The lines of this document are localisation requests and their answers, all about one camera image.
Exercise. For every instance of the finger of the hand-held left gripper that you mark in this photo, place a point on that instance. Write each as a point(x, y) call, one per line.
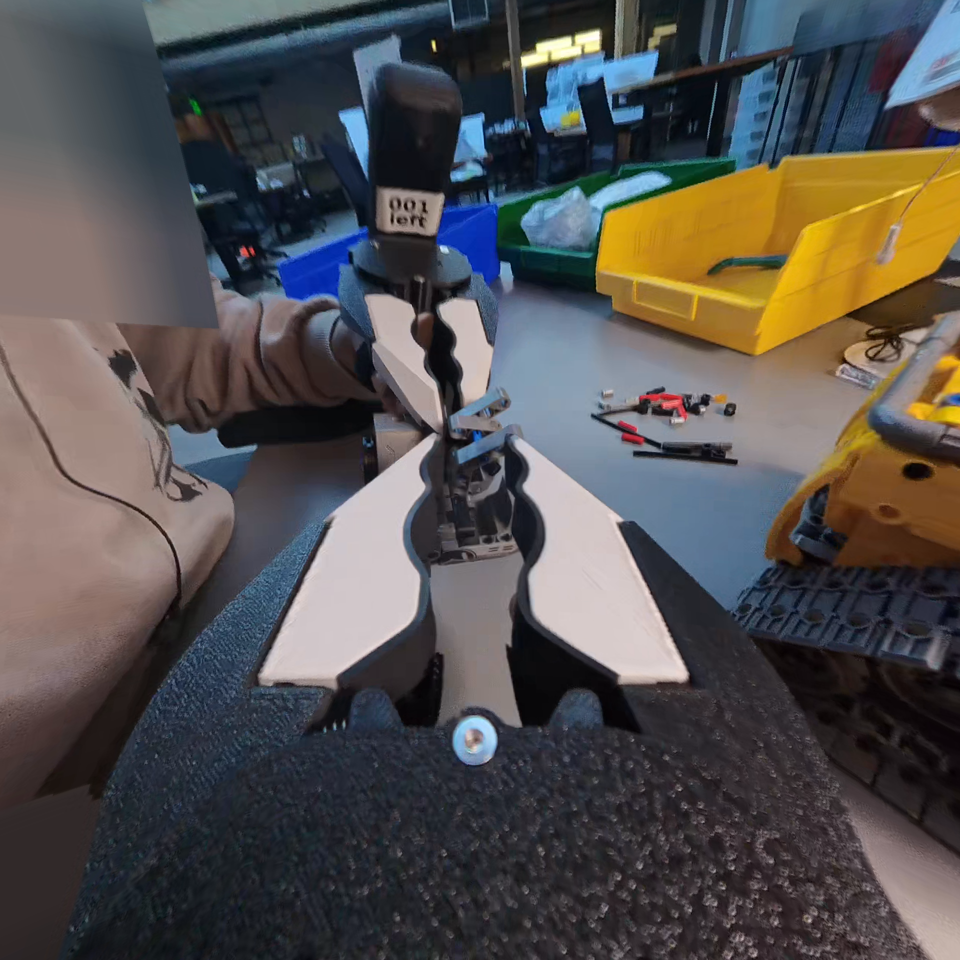
point(397, 345)
point(471, 345)

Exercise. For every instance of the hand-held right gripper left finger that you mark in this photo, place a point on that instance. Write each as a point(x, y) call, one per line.
point(352, 592)

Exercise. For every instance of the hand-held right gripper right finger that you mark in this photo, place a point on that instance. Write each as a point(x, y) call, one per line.
point(600, 592)

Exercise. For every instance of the grey brick engine assembly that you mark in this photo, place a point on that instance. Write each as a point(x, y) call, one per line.
point(480, 495)

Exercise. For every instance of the yellow brick-built vehicle model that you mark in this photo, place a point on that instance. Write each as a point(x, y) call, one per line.
point(877, 510)

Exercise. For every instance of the person's left forearm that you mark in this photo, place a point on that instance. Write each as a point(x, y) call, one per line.
point(247, 360)

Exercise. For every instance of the grey desk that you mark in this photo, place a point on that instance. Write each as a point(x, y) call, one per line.
point(675, 495)

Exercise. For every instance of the blue plastic bin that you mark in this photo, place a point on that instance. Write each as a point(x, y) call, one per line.
point(322, 270)

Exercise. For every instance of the green plastic bin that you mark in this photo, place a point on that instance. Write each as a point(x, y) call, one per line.
point(540, 262)

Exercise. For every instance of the clear plastic bag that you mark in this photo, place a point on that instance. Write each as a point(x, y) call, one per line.
point(630, 187)
point(559, 221)

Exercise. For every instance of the black axle with red bush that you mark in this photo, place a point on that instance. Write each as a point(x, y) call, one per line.
point(626, 431)

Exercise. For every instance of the grey and black connector pins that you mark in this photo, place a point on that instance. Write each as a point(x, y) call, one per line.
point(697, 448)

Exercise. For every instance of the dark grey chair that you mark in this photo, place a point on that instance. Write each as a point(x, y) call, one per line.
point(221, 469)

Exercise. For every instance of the pile of small brick pins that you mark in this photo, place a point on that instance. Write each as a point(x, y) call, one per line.
point(667, 405)

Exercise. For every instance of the yellow plastic bin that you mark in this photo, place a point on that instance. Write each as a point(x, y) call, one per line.
point(675, 300)

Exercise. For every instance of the person's beige hoodie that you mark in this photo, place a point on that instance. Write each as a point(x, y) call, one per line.
point(90, 562)

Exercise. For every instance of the green brick separator tool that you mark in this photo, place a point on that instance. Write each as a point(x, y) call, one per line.
point(746, 264)

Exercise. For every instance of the wooden table with black legs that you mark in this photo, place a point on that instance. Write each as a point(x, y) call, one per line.
point(705, 71)

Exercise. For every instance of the grey parts drawer cabinet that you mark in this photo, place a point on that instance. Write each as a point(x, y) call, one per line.
point(757, 112)

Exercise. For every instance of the white paper sheet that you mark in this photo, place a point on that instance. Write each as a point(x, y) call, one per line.
point(855, 352)

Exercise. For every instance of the black flat device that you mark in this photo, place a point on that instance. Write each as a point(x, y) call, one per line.
point(907, 304)

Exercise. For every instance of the building instruction booklet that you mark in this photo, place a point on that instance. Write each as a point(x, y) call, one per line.
point(930, 60)

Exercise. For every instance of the beige booklet holder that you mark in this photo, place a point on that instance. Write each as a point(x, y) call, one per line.
point(941, 116)

